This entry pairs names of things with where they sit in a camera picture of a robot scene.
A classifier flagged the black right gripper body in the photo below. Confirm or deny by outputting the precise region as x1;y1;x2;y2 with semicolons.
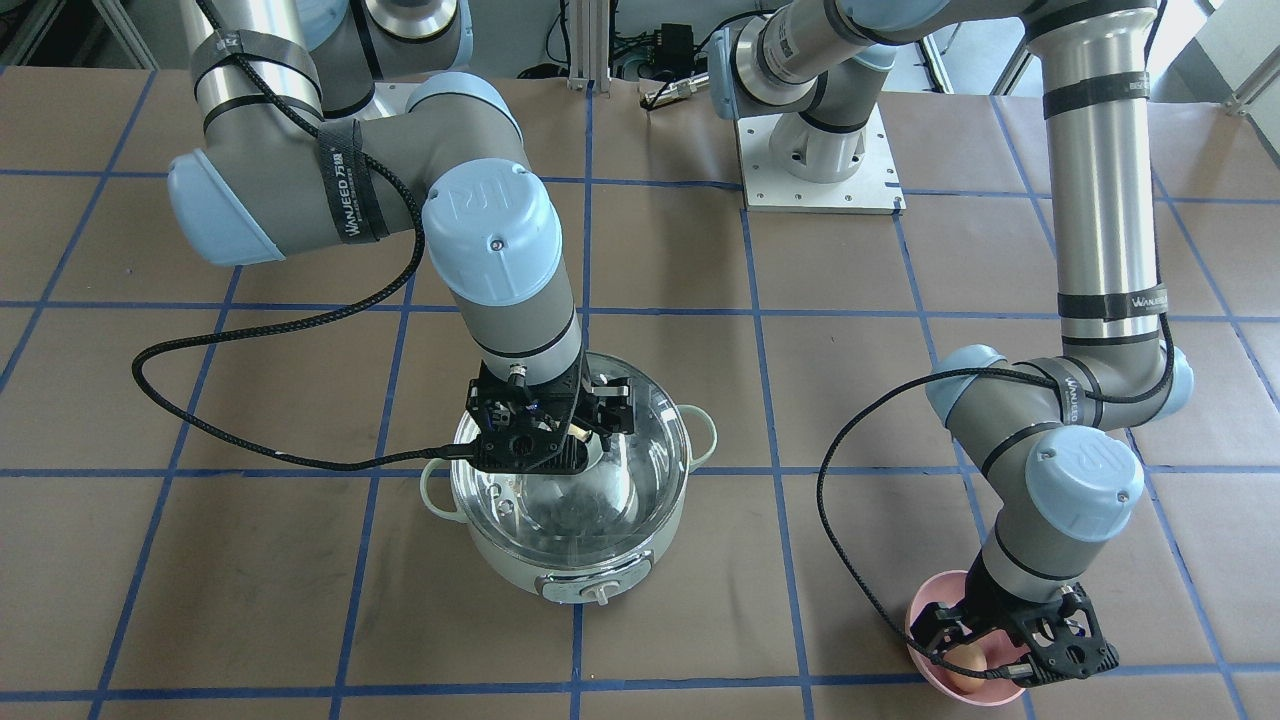
466;363;635;475

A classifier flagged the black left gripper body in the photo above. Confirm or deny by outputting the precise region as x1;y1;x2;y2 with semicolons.
908;585;1120;688

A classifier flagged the brown egg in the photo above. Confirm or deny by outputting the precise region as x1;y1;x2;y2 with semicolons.
943;643;989;694

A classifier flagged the glass pot lid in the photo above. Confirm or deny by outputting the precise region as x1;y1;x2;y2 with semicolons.
451;352;700;573

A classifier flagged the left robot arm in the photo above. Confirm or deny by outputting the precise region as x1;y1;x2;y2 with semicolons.
708;1;1194;687

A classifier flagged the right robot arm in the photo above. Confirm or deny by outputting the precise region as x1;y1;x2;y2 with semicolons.
132;1;636;475

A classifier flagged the mint green electric pot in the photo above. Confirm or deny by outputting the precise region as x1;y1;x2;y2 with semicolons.
419;352;719;605

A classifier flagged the pink bowl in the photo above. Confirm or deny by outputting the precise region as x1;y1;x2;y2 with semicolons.
905;570;1025;707

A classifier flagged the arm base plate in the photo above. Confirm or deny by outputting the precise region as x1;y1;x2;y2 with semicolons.
736;106;906;214
369;82;416;117

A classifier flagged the aluminium frame post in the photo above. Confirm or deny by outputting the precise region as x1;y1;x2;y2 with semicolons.
562;1;613;95

